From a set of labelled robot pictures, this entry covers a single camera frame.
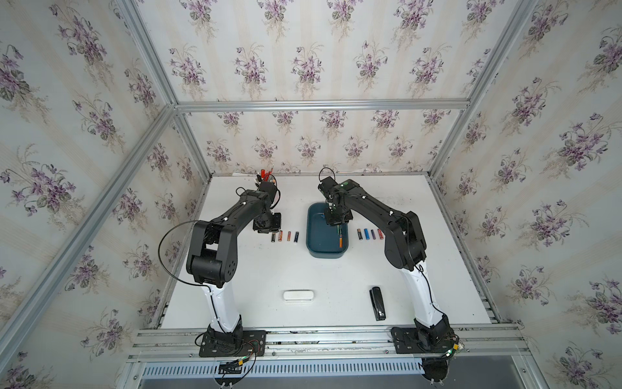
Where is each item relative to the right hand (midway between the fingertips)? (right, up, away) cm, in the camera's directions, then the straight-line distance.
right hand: (336, 222), depth 96 cm
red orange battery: (-20, -6, +2) cm, 20 cm away
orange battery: (-23, -6, +2) cm, 24 cm away
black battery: (-26, -6, +1) cm, 27 cm away
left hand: (-24, -3, -2) cm, 24 cm away
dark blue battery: (-16, -6, +1) cm, 18 cm away
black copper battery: (+10, -5, +2) cm, 11 cm away
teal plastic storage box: (-5, -7, -4) cm, 9 cm away
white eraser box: (-14, -23, -17) cm, 32 cm away
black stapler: (+12, -25, -18) cm, 33 cm away
